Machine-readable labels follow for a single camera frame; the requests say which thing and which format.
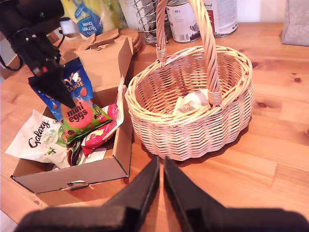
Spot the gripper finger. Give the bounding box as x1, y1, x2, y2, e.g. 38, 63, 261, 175
28, 66, 77, 109
102, 156, 161, 232
163, 156, 228, 232

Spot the blue Terry's mini eggs bag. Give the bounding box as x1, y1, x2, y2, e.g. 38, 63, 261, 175
28, 57, 113, 143

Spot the white Galaxy eggs bag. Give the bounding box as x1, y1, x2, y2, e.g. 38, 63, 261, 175
4, 109, 84, 169

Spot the red white mini bunnies bag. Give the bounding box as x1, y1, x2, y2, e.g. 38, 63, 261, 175
81, 76, 126, 158

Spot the plain white printed bag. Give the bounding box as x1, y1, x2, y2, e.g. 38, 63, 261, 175
172, 88, 211, 116

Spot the woven wicker basket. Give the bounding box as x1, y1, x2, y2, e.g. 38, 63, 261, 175
124, 0, 256, 162

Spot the open cardboard box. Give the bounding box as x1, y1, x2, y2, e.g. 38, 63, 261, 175
11, 35, 135, 194

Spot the white Porlex box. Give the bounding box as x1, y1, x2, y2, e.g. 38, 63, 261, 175
119, 0, 145, 29

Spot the pale grey tissue box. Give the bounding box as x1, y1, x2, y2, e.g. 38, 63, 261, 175
281, 0, 309, 46

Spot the white printed paper sheet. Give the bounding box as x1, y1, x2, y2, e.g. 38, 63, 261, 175
67, 147, 107, 188

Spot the yellow blue kitchen towel pack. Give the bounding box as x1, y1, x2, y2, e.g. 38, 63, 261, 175
60, 0, 127, 39

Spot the cork coaster stack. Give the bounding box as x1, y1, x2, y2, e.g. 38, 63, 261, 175
119, 28, 143, 54

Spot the white label tin can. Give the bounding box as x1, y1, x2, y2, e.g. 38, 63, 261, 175
166, 0, 201, 44

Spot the red label tin can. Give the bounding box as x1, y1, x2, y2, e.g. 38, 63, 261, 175
202, 0, 239, 38

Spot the long thin black cable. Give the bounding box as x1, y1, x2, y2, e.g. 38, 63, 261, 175
0, 54, 24, 72

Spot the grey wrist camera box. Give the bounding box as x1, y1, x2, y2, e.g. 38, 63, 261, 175
59, 18, 76, 36

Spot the wire utensil holder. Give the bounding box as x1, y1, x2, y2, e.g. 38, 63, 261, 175
134, 0, 172, 45

